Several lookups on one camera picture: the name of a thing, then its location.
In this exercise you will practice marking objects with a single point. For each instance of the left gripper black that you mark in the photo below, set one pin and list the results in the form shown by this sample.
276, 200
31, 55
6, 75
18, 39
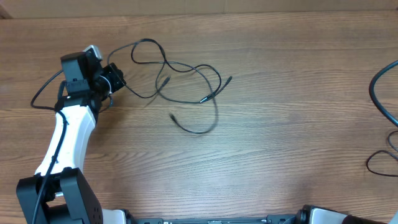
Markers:
115, 74

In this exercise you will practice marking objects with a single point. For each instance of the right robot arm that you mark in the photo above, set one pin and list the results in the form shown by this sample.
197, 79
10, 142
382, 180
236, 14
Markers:
310, 214

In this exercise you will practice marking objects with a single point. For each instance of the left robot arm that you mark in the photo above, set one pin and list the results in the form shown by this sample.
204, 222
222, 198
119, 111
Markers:
58, 192

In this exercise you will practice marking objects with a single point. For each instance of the cardboard board backdrop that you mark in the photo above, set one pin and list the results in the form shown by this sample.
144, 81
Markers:
31, 9

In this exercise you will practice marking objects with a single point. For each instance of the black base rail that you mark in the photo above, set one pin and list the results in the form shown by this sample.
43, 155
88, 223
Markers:
214, 220

